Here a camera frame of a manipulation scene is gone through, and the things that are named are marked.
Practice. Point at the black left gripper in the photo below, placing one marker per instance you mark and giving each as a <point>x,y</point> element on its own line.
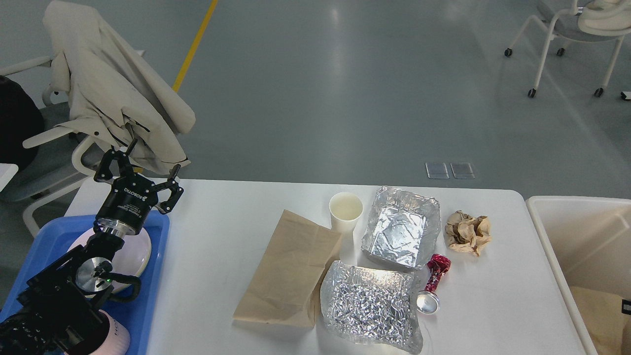
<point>128,202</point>

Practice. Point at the pink plate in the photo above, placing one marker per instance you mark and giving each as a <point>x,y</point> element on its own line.
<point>130,260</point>

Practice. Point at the aluminium foil tray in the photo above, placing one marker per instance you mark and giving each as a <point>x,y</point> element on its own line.
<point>402,229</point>

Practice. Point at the large brown paper sheet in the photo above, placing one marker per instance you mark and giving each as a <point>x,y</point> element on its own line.
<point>602,315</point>

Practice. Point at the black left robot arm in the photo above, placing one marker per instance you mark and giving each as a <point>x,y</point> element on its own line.
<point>62,304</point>

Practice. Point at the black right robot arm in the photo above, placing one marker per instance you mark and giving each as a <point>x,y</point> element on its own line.
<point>626,307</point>

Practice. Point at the white office chair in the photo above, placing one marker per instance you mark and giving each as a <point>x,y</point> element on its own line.
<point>63,160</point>

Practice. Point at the beige jacket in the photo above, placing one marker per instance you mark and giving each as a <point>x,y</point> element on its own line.
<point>115,96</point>

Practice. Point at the person in dark clothes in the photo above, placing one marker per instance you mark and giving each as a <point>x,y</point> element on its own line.
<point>20,119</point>

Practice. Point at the white paper cup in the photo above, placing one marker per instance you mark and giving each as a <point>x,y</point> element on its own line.
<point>345,209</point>

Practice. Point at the clear floor plate left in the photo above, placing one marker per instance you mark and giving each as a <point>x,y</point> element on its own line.
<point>437,170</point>

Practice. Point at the clear floor plate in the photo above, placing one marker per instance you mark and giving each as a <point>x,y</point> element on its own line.
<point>462,170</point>
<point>437,170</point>

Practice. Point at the red foil wrapped glass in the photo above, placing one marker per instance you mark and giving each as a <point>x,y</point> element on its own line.
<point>427,300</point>

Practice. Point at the clear floor plate right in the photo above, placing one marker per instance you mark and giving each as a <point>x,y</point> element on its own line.
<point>462,170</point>

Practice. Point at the crumpled brown paper ball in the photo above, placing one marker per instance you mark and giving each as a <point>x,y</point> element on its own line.
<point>466,233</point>

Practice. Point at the cream plastic bin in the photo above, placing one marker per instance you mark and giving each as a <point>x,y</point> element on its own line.
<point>587,241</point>

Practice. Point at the white chair with castors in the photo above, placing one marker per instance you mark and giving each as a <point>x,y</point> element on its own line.
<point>591,22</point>

